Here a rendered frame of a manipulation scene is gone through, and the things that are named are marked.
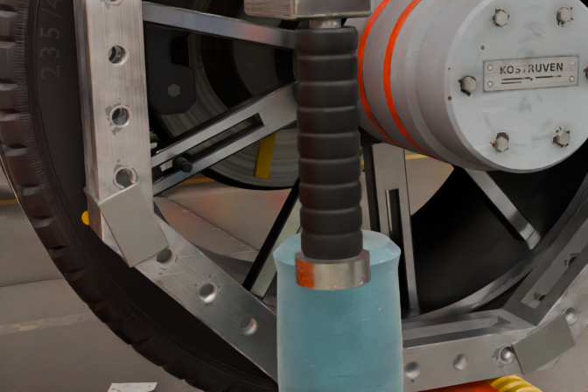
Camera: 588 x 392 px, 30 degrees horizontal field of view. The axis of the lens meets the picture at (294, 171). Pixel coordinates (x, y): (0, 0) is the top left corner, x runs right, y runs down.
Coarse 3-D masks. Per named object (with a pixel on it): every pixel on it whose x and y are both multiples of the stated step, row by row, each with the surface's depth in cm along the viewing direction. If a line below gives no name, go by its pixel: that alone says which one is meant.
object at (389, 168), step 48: (288, 48) 94; (288, 96) 94; (192, 144) 92; (240, 144) 93; (384, 144) 98; (384, 192) 99; (480, 192) 102; (528, 192) 110; (576, 192) 104; (432, 240) 116; (480, 240) 110; (528, 240) 104; (432, 288) 105; (480, 288) 102
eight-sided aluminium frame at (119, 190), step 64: (128, 0) 78; (128, 64) 79; (128, 128) 79; (128, 192) 80; (128, 256) 81; (192, 256) 83; (576, 256) 100; (256, 320) 85; (448, 320) 97; (512, 320) 96; (576, 320) 95; (448, 384) 92
